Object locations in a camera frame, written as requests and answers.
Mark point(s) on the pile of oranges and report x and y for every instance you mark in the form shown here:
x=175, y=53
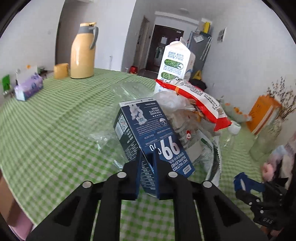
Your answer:
x=238, y=111

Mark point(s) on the white milk carton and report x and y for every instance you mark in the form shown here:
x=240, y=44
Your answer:
x=175, y=60

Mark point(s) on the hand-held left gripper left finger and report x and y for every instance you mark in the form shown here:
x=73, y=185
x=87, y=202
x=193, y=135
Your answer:
x=133, y=185

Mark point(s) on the red white snack bag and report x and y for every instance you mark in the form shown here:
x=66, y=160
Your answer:
x=198, y=97

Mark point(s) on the grey refrigerator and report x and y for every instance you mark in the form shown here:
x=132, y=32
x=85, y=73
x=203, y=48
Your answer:
x=201, y=51

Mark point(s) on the green shopping bag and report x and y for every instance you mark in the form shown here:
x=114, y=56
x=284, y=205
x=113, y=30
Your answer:
x=6, y=81

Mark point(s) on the white printed packaging bag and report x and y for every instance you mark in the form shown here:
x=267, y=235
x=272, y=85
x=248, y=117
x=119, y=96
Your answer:
x=209, y=153

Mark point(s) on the clear glass cup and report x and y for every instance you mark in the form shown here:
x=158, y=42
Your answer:
x=263, y=141

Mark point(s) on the clear plastic film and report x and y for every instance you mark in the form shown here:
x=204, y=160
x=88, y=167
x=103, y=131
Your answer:
x=108, y=139

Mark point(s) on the black bag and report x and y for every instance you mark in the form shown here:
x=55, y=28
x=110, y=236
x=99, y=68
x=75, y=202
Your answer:
x=198, y=83

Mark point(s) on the yellow thermos jug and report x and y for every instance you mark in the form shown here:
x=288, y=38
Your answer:
x=82, y=55

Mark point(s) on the orange textbook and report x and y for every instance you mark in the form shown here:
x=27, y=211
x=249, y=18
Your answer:
x=261, y=111

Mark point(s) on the white capped clear bottle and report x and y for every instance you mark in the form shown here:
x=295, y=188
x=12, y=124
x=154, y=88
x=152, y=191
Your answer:
x=234, y=127

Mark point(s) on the dried flower branches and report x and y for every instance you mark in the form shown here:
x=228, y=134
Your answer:
x=281, y=92

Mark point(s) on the dark blue carton box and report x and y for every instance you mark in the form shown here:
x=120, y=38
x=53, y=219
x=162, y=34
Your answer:
x=148, y=122

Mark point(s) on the purple tissue pack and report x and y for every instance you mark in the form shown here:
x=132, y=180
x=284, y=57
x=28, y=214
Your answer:
x=29, y=88

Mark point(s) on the yellow box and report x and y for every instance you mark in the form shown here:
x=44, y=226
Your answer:
x=207, y=27

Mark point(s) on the yellow ceramic cup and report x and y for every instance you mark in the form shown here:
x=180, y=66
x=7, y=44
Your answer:
x=61, y=71

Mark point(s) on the dark wooden entrance door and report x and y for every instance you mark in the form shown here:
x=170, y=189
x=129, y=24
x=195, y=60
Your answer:
x=171, y=34

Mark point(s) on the chrome wall rack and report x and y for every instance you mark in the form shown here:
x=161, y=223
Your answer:
x=8, y=93

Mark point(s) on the person's right forearm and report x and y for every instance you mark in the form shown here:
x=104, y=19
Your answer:
x=269, y=170

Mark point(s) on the pale green fruit bowl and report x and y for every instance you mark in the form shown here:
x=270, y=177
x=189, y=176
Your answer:
x=240, y=119

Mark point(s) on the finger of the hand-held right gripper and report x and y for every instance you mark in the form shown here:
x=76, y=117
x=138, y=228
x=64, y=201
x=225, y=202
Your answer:
x=245, y=183
x=248, y=198

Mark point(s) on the green checked tablecloth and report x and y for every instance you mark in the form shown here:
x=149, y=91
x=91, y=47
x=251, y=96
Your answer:
x=57, y=129

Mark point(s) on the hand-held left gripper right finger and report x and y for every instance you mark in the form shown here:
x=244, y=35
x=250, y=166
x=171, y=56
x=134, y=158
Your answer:
x=165, y=185

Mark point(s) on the small red floor item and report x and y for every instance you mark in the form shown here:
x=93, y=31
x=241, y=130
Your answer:
x=134, y=70

